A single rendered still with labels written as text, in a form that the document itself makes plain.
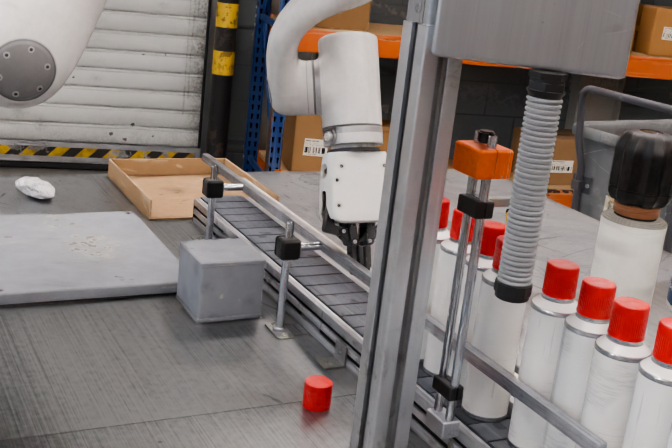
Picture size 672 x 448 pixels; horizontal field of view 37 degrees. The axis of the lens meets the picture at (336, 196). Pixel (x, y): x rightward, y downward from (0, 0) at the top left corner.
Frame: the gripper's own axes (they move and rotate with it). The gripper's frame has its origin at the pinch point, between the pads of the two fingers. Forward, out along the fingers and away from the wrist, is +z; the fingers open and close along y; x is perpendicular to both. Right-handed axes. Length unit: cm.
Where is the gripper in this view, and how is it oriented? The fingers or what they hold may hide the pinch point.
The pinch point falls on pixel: (359, 260)
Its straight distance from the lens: 138.3
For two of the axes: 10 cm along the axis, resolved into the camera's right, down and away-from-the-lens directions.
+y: 8.9, -0.3, 4.6
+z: 0.5, 10.0, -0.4
